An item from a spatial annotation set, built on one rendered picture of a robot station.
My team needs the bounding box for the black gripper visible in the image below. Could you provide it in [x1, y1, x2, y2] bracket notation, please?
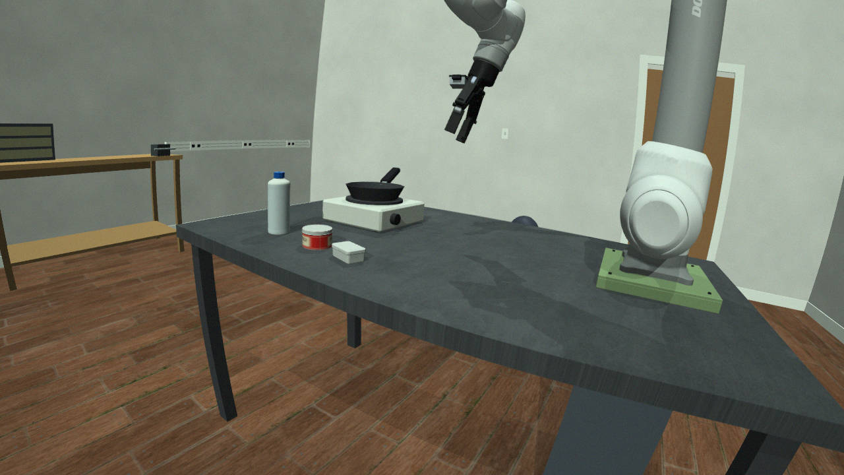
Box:
[444, 59, 499, 144]

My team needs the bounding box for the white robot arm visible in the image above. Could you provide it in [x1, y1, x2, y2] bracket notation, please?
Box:
[444, 0, 727, 286]

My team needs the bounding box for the white plastic bottle with blue cap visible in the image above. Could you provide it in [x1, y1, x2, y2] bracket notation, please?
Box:
[268, 172, 290, 235]

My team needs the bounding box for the red round tin with white lid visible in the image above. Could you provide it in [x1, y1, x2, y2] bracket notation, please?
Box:
[302, 224, 332, 250]

